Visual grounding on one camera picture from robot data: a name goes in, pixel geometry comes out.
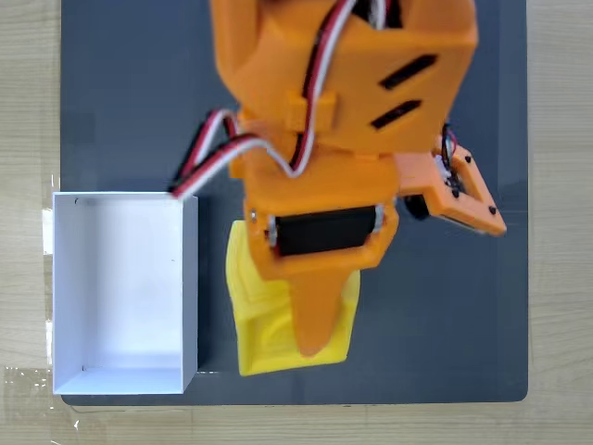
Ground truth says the yellow toy block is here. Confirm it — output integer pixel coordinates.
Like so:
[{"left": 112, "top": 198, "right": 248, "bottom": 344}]
[{"left": 225, "top": 220, "right": 361, "bottom": 376}]

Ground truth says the white open cardboard box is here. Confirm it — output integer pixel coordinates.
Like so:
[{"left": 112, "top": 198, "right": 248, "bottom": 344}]
[{"left": 51, "top": 190, "right": 199, "bottom": 396}]

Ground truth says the dark grey table mat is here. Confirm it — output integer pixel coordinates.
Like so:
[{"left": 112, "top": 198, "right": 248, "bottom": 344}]
[{"left": 59, "top": 0, "right": 529, "bottom": 407}]

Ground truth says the clear tape patch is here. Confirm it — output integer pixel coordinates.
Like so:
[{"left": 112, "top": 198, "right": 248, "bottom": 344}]
[{"left": 3, "top": 364, "right": 57, "bottom": 432}]

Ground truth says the thin multicolour camera cable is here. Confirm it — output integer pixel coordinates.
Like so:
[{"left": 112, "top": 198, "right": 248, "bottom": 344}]
[{"left": 438, "top": 122, "right": 460, "bottom": 186}]

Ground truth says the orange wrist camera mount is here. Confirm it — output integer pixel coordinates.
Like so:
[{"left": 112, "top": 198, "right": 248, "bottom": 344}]
[{"left": 393, "top": 146, "right": 508, "bottom": 238}]

